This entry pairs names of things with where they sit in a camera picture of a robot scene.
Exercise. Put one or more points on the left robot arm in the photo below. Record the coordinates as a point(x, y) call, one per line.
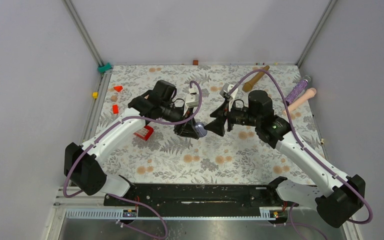
point(83, 164)

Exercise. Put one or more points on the purple glitter tube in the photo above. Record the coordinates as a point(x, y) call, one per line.
point(298, 89)

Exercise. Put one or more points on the red triangular block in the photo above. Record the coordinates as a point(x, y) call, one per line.
point(118, 88)

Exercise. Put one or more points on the pink flesh-coloured stick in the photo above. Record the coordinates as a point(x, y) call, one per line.
point(308, 94)

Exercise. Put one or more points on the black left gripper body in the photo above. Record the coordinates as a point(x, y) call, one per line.
point(185, 114)

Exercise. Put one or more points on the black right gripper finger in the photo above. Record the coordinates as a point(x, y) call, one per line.
point(217, 126)
point(220, 112)

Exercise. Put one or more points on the yellow cube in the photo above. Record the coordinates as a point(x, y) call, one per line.
point(95, 95)

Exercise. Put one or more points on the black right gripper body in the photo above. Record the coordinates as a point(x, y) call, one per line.
point(231, 115)

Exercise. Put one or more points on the red plastic tray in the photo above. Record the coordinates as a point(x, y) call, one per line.
point(144, 133)

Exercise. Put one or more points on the teal arch block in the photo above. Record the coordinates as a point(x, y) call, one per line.
point(104, 68)

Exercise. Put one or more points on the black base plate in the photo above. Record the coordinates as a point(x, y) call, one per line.
point(205, 200)

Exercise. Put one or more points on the floral patterned mat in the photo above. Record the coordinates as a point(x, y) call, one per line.
point(238, 157)

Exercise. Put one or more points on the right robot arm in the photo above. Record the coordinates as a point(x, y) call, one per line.
point(336, 195)

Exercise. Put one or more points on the brown wooden stick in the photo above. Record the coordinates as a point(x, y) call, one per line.
point(248, 85)

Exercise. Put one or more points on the red rectangular block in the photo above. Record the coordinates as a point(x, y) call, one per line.
point(115, 109)

